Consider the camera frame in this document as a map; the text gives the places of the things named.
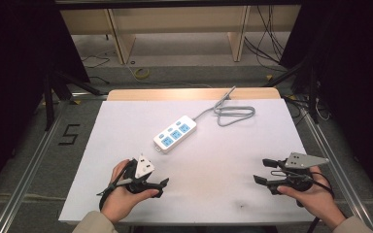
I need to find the dark curtain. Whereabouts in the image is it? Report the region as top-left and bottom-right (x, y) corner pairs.
(279, 0), (373, 210)
(0, 0), (91, 203)

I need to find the white board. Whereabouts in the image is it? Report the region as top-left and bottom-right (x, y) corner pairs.
(58, 98), (317, 224)

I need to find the yellow tape roll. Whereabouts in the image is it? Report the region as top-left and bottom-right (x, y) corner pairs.
(133, 66), (151, 80)

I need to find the thin black floor cable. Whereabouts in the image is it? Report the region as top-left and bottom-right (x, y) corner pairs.
(80, 52), (112, 85)

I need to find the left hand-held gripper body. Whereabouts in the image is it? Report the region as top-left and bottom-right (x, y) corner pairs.
(122, 153), (158, 195)

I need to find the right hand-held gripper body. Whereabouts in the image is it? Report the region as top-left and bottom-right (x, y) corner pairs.
(266, 151), (330, 196)

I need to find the person's right hand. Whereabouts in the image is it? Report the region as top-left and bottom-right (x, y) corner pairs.
(276, 165), (348, 231)

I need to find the light wooden shelf unit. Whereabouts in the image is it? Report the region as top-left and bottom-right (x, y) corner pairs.
(59, 4), (302, 65)

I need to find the person's left hand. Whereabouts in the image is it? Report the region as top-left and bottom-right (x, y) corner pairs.
(100, 158), (160, 224)

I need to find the black metal stand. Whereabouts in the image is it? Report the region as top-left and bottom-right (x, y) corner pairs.
(42, 69), (102, 132)
(264, 59), (321, 124)

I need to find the grey power strip cable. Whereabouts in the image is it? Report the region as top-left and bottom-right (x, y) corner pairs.
(192, 84), (257, 128)

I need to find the bundle of black cables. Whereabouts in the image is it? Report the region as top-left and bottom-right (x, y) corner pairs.
(243, 5), (289, 73)

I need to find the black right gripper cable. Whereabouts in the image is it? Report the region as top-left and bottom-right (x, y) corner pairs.
(306, 170), (336, 233)

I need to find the white and blue power strip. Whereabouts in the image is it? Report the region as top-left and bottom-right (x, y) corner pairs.
(153, 115), (198, 154)

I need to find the aluminium rail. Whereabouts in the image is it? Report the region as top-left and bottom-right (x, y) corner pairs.
(0, 99), (70, 233)
(299, 102), (373, 233)

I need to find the wooden table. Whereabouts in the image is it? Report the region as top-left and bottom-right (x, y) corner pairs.
(106, 87), (282, 102)

